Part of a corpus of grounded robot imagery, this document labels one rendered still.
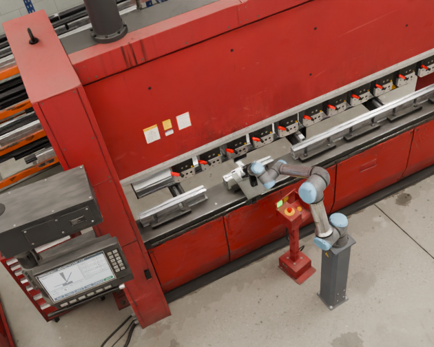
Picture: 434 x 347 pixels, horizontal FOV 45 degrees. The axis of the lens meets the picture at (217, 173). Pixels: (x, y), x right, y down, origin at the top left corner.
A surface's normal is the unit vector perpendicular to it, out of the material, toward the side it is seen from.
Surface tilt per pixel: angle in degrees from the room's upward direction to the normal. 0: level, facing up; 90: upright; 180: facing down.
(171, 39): 90
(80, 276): 90
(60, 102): 90
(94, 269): 90
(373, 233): 0
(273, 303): 0
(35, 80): 0
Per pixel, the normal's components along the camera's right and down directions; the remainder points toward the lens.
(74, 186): -0.11, -0.67
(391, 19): 0.43, 0.63
